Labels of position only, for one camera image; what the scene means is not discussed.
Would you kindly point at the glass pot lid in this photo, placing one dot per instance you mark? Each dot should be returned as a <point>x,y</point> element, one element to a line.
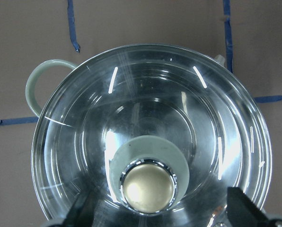
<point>170,107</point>

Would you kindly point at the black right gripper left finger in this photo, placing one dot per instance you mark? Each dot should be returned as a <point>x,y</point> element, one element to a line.
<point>81,213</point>

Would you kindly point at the pale green cooking pot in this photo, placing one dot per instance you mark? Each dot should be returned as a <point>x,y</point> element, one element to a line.
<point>41,68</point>

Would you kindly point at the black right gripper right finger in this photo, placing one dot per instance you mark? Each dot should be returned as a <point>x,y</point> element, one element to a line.
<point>242,212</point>

